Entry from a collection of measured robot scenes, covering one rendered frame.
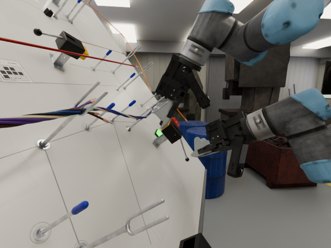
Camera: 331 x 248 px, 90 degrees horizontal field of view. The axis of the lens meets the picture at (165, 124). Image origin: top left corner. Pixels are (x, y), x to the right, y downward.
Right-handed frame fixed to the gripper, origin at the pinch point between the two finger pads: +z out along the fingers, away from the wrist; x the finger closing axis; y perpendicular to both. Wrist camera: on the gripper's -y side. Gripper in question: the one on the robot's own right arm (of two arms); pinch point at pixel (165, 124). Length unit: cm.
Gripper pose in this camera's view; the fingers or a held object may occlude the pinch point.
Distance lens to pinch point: 53.5
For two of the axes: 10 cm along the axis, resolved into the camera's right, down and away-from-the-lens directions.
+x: -1.3, 3.6, -9.2
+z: -4.4, 8.1, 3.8
